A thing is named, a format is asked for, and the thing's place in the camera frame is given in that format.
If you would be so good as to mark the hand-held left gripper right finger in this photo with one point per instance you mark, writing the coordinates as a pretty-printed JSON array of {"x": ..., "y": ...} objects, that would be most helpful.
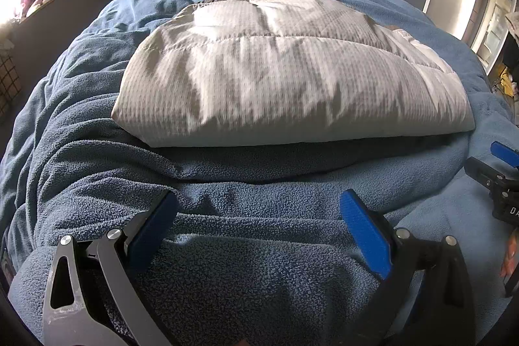
[{"x": 365, "y": 232}]

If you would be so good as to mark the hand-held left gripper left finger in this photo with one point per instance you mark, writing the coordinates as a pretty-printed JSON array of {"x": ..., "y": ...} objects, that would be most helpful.
[{"x": 152, "y": 232}]

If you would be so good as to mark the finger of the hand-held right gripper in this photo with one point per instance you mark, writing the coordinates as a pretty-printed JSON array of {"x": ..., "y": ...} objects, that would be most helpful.
[
  {"x": 482, "y": 171},
  {"x": 505, "y": 153}
]

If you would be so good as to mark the white hooded puffer jacket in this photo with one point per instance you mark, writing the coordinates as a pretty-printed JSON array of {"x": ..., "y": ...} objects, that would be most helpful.
[{"x": 292, "y": 78}]

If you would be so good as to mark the pile of clothes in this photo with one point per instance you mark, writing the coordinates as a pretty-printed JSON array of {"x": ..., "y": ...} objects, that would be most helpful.
[{"x": 509, "y": 58}]

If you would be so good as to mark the person's right hand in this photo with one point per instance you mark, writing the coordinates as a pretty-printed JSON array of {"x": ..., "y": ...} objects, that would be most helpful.
[{"x": 511, "y": 252}]

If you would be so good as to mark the blue fleece blanket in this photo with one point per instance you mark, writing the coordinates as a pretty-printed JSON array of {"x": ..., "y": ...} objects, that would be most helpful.
[{"x": 243, "y": 200}]

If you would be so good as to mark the wooden window sill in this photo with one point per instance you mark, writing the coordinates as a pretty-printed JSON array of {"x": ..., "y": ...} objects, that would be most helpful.
[{"x": 44, "y": 3}]

